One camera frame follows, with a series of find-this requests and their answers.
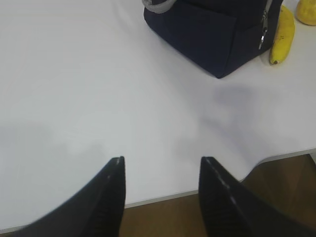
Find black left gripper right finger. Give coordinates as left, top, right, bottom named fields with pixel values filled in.
left=198, top=157, right=316, bottom=237

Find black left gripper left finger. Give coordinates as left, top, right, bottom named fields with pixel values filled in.
left=11, top=157, right=125, bottom=237

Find navy lunch bag grey handles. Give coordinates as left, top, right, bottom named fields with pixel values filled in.
left=143, top=0, right=282, bottom=79

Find yellow banana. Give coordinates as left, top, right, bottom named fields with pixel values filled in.
left=269, top=5, right=295, bottom=65

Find yellow pear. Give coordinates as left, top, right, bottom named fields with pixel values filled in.
left=296, top=0, right=316, bottom=26

